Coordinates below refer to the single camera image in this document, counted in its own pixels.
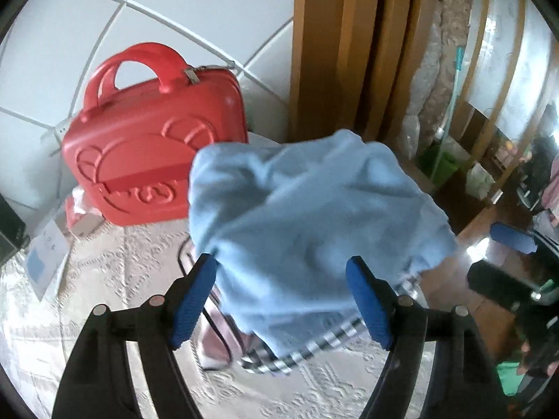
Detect blue garment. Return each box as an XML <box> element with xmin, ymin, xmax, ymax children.
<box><xmin>189</xmin><ymin>130</ymin><xmax>457</xmax><ymax>358</ymax></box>

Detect white lace tablecloth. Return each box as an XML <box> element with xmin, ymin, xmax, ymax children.
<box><xmin>1</xmin><ymin>220</ymin><xmax>391</xmax><ymax>418</ymax></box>

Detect pink garment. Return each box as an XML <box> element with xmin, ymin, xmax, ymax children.
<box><xmin>176</xmin><ymin>234</ymin><xmax>263</xmax><ymax>372</ymax></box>

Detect clear plastic document sleeve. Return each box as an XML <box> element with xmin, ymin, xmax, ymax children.
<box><xmin>25</xmin><ymin>220</ymin><xmax>70</xmax><ymax>301</ymax></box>

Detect black white checkered garment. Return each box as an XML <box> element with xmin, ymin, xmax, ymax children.
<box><xmin>237</xmin><ymin>270</ymin><xmax>423</xmax><ymax>376</ymax></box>

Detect red white small packet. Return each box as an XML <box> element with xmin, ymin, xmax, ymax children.
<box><xmin>64</xmin><ymin>185</ymin><xmax>105</xmax><ymax>238</ymax></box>

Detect black framed picture box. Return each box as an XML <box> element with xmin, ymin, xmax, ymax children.
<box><xmin>0</xmin><ymin>196</ymin><xmax>29</xmax><ymax>265</ymax></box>

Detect red plastic suitcase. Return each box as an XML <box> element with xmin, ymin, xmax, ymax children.
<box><xmin>61</xmin><ymin>43</ymin><xmax>248</xmax><ymax>226</ymax></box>

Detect white power strip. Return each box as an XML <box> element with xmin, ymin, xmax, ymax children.
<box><xmin>40</xmin><ymin>116</ymin><xmax>74</xmax><ymax>157</ymax></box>

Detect wooden door frame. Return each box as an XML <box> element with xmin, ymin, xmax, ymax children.
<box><xmin>288</xmin><ymin>0</ymin><xmax>439</xmax><ymax>146</ymax></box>

